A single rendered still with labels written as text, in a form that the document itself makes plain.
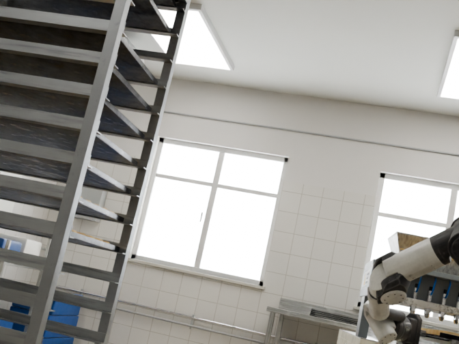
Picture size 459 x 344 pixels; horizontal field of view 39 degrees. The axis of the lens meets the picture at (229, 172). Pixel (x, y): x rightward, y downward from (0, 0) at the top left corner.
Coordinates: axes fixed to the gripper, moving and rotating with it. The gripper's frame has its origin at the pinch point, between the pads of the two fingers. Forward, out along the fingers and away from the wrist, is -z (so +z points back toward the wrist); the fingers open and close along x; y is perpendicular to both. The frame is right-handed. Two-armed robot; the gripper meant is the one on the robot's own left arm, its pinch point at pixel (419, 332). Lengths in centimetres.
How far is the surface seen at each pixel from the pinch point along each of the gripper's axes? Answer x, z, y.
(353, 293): 24, -271, 256
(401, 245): 36, -31, 36
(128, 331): -58, -145, 419
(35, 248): 1, -15, 384
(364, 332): -5, -29, 47
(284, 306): -1, -229, 299
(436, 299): 16, -47, 26
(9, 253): -3, 145, 20
